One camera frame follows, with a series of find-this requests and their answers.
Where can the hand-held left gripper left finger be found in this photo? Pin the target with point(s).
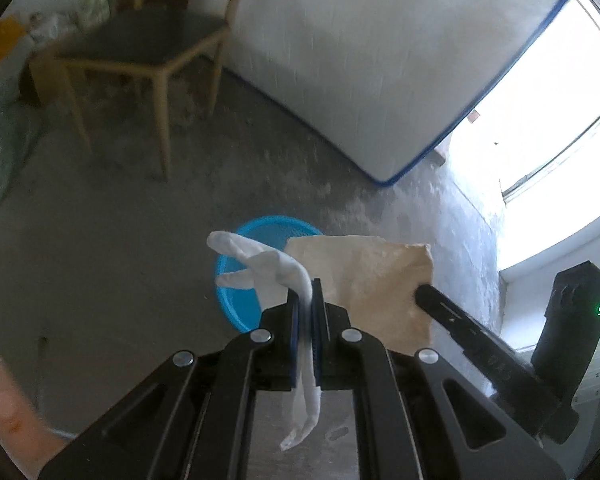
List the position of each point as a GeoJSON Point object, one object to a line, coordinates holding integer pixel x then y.
{"type": "Point", "coordinates": [295, 345]}

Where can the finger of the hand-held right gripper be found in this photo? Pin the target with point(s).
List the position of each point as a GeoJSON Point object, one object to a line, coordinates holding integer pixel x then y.
{"type": "Point", "coordinates": [465, 330]}

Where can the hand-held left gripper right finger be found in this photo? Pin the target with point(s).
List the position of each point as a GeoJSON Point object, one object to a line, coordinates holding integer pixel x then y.
{"type": "Point", "coordinates": [318, 340]}

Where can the blue plastic basket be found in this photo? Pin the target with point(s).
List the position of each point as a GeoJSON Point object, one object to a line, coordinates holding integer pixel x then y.
{"type": "Point", "coordinates": [235, 305]}

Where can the brown paper sheet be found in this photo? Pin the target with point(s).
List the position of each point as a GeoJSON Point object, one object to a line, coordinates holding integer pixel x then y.
{"type": "Point", "coordinates": [375, 285]}

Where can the white paper tissue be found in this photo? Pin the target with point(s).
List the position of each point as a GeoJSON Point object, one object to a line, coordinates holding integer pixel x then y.
{"type": "Point", "coordinates": [270, 265]}

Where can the bright window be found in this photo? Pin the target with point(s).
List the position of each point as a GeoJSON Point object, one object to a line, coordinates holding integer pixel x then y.
{"type": "Point", "coordinates": [555, 135]}

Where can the white mattress blue edge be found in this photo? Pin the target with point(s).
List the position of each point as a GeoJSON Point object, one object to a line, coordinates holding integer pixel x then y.
{"type": "Point", "coordinates": [380, 60]}

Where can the wooden chair black seat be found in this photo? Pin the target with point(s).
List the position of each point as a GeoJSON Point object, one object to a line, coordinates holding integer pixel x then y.
{"type": "Point", "coordinates": [145, 45]}

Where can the cardboard box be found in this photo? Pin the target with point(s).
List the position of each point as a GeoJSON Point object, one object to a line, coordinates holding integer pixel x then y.
{"type": "Point", "coordinates": [42, 80]}

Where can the white plastic bags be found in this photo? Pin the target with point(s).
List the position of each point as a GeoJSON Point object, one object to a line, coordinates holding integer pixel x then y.
{"type": "Point", "coordinates": [87, 5]}

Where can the yellow plastic bag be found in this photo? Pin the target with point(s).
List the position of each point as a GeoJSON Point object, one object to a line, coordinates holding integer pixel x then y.
{"type": "Point", "coordinates": [0, 45]}

